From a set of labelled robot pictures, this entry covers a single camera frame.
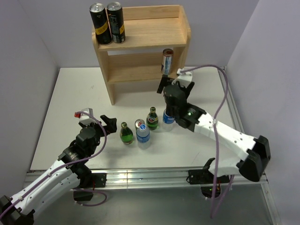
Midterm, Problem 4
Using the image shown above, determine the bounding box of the clear water bottle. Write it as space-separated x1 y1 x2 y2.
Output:
136 124 150 150
162 109 175 131

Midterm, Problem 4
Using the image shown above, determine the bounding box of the silver blue energy can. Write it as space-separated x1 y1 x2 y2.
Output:
161 48 173 75

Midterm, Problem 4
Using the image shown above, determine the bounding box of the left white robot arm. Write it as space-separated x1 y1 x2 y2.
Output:
0 109 117 225

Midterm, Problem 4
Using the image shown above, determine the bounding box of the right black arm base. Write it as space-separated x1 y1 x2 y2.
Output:
186 169 230 198

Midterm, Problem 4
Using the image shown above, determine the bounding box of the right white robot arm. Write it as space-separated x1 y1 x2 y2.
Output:
157 72 271 183

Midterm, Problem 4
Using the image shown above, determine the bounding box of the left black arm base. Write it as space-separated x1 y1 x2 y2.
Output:
70 163 106 206

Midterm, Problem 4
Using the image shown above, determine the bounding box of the wooden three-tier shelf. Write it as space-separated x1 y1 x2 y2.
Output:
91 5 191 105

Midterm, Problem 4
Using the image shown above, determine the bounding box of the left green glass bottle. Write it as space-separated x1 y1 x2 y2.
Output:
120 122 134 145

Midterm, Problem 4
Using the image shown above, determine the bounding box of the green glass bottle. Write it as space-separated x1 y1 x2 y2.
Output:
146 107 159 130
120 122 134 145

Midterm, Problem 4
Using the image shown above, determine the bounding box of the rear silver red-tab can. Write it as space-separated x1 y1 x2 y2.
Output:
135 119 145 131

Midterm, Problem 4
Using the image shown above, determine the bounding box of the right green glass bottle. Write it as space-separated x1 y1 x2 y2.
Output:
146 107 159 130

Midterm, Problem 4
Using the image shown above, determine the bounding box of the right black yellow can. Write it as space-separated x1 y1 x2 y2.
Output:
107 2 126 44

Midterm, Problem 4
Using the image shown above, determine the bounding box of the black yellow can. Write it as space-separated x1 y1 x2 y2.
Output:
90 3 112 45
107 2 126 44

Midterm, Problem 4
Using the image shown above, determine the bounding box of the left black yellow can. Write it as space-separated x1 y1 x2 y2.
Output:
90 3 112 45

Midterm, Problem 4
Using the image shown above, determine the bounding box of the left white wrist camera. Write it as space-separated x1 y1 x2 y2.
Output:
74 108 95 126

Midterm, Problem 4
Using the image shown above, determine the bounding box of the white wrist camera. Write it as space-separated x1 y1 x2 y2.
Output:
74 108 95 126
172 68 193 88

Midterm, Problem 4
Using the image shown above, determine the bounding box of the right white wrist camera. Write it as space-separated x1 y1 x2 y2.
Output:
172 68 193 88

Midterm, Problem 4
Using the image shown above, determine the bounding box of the aluminium right rail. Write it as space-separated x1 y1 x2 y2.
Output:
217 66 256 165

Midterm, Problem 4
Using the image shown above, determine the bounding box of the aluminium rail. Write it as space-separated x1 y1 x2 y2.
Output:
217 66 256 165
25 164 268 190

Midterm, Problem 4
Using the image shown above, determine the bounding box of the aluminium front rail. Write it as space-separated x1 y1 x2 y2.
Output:
25 164 268 190

